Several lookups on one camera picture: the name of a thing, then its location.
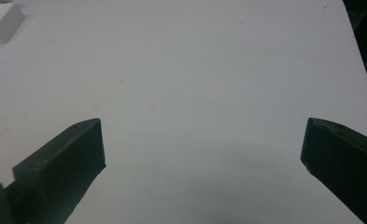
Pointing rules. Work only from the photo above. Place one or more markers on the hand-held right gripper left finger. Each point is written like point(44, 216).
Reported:
point(59, 161)

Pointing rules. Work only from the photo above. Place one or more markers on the white plastic box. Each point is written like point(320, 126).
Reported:
point(0, 24)

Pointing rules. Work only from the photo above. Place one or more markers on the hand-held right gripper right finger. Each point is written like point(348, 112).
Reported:
point(343, 158)

